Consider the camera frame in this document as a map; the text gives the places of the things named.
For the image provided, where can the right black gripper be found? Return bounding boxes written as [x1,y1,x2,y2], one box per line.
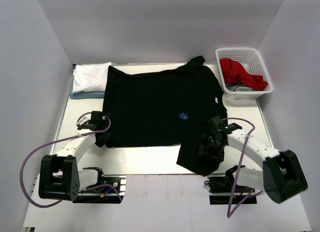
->
[198,134,227,165]

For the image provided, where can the black t shirt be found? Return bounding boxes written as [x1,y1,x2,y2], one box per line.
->
[102,56,227,176]

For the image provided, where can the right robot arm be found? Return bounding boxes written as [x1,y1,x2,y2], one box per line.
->
[199,116,308,204]

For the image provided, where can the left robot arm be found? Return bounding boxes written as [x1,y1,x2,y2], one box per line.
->
[38,111,111,201]

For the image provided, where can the folded light blue t shirt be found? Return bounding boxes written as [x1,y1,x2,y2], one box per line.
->
[69,83,105,100]

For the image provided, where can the folded white t shirt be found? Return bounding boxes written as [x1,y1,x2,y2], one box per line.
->
[72,62,112,93]

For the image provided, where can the grey t shirt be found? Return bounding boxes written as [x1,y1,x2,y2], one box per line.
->
[226,84,255,92]

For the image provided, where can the red t shirt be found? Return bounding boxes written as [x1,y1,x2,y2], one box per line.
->
[219,58,269,91]

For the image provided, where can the white plastic basket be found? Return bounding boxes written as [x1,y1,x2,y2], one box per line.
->
[215,47,273,99]

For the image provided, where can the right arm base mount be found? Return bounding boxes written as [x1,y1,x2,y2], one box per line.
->
[204,176,252,205]

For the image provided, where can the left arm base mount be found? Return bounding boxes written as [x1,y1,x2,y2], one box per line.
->
[73,175,127,204]

